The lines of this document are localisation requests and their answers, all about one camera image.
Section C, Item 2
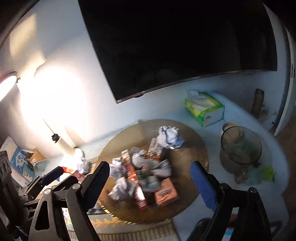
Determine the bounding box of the glass jar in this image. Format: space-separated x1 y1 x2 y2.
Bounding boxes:
219 122 263 184

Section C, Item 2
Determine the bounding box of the green plastic thing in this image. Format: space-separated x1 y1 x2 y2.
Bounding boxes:
251 164 276 182

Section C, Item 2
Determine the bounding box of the white paper ball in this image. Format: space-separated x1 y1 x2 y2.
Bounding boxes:
107 177 137 201
111 157 123 171

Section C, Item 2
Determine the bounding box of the golden ribbed bowl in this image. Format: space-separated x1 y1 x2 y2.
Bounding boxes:
97 119 210 224

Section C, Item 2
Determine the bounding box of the white desk lamp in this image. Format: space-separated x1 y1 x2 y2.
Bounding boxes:
0 71 85 164

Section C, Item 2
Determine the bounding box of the crumpled dark grey paper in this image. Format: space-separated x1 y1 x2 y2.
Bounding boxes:
148 159 173 176

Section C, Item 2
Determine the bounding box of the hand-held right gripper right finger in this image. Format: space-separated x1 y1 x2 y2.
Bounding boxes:
190 161 273 241

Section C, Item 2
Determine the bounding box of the crumpled lavender paper ball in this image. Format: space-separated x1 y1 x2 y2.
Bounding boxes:
129 148 148 168

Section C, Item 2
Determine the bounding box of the wooden desk box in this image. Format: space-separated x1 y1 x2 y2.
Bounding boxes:
28 148 45 163

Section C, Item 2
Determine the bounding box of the brown cylinder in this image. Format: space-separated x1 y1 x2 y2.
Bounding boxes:
251 89 265 119

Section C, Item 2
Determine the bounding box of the crumpled pale blue paper ball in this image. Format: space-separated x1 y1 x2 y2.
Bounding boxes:
75 158 90 174
157 126 185 149
139 175 162 193

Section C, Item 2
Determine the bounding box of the green tissue box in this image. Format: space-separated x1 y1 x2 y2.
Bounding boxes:
184 90 225 127

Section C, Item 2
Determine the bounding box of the black monitor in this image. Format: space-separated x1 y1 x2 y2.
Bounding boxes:
78 0 278 104

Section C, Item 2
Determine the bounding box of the small orange box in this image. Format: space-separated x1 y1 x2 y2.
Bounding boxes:
153 178 179 207

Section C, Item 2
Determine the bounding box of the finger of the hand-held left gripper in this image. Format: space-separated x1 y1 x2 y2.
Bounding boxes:
23 166 65 198
50 175 79 193

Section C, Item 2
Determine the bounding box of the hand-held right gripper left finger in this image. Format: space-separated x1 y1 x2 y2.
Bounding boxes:
28 161 111 241

